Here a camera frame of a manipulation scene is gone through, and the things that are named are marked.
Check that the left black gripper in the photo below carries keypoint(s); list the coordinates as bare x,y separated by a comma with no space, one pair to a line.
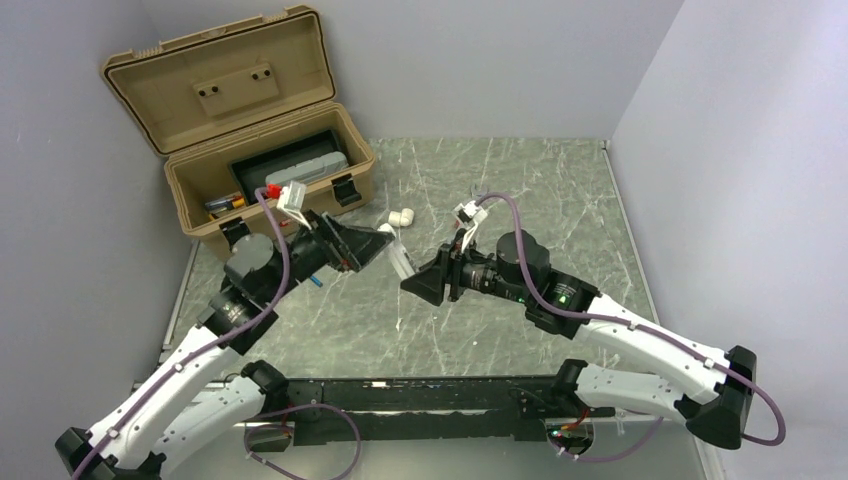
346,247

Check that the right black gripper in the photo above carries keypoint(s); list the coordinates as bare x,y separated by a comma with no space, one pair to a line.
429,280

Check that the white remote control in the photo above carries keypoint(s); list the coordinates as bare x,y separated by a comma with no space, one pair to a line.
397,253

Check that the white pvc elbow fitting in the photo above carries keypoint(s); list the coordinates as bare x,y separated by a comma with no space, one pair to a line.
402,218

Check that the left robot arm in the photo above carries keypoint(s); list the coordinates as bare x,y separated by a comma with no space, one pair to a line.
161,424

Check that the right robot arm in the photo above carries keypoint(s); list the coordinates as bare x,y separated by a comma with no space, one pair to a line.
699,386

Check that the grey plastic case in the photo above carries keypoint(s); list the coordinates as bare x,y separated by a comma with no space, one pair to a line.
309,171

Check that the black tray in toolbox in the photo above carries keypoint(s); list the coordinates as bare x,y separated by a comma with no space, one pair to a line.
249,173

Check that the tan plastic toolbox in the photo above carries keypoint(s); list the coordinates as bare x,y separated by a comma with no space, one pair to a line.
222,94

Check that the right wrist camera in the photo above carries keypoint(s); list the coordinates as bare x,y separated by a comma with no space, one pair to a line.
470,216

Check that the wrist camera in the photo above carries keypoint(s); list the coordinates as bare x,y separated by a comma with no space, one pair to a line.
470,216
290,198

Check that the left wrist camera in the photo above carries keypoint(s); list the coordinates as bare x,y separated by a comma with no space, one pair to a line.
290,198

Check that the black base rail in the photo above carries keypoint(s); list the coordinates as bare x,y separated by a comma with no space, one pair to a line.
427,408

